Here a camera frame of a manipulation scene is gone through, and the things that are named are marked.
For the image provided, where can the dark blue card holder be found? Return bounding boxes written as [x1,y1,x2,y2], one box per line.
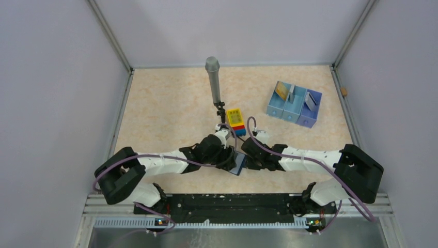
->
[228,151,247,176]

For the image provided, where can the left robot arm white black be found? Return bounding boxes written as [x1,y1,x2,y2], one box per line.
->
[92,130,236,214]

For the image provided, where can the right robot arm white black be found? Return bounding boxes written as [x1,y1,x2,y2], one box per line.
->
[241,138,384,213]

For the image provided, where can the black credit card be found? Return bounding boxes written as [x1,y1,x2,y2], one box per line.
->
[288,84,295,104]

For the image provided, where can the gold credit card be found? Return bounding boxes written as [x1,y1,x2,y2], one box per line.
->
[275,81,290,101]

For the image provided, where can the silver credit card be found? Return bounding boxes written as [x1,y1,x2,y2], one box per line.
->
[304,92,318,112]

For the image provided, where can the black tripod stand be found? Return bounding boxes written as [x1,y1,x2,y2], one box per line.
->
[214,102,243,139]

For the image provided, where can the yellow red blue toy block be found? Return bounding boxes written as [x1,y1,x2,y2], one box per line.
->
[226,108,246,137]

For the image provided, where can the light blue drawer left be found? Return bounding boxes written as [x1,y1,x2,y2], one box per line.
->
[266,82,291,119]

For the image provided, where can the light blue drawer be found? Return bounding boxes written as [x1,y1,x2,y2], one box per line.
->
[281,86,307,123]
[266,82,291,119]

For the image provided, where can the light blue drawer middle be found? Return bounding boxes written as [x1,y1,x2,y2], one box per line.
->
[281,86,307,123]

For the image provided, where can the purple drawer right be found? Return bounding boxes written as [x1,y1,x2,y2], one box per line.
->
[297,89,322,128]

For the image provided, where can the grey microphone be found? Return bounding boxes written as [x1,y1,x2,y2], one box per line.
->
[205,56,221,105]

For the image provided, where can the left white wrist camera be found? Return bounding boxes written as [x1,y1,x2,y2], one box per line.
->
[214,123,232,143]

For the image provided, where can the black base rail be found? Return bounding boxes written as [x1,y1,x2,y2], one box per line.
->
[152,193,336,224]

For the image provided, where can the white cable duct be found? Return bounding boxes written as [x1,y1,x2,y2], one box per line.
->
[94,217,308,229]

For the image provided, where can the aluminium frame front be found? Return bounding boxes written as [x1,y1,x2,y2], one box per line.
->
[74,193,406,247]

